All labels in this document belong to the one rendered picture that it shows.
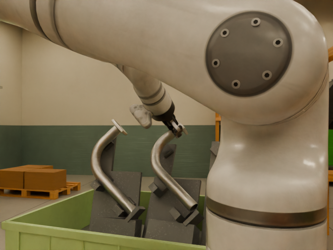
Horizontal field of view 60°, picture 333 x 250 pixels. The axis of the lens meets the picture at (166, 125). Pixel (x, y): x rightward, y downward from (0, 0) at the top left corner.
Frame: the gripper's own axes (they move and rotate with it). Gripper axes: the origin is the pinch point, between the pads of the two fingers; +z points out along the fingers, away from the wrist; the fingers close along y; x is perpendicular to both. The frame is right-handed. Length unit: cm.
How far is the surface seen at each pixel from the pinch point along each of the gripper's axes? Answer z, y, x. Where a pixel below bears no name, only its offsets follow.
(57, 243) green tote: -17.7, -16.6, 38.1
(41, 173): 284, 301, 181
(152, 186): 0.1, -10.8, 15.8
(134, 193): 3.3, -6.8, 21.9
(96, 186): -3.8, -1.0, 28.6
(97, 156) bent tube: -4.9, 6.6, 23.7
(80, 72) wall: 369, 584, 35
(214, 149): 2.7, -12.8, -5.3
